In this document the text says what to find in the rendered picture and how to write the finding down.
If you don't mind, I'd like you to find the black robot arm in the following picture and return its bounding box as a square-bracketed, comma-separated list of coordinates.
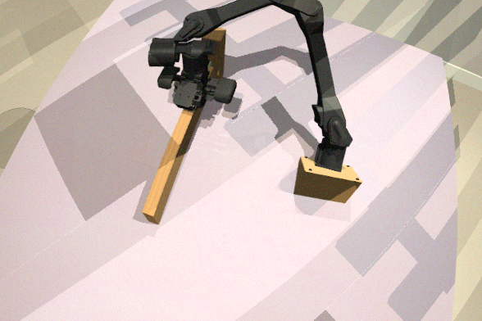
[148, 0, 353, 173]

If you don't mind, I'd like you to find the wooden post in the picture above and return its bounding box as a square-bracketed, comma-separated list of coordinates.
[202, 28, 226, 82]

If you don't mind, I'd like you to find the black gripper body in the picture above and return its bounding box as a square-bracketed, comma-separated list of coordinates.
[157, 66, 237, 104]

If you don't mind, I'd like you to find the long wooden rail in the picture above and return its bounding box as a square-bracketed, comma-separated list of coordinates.
[142, 107, 204, 224]

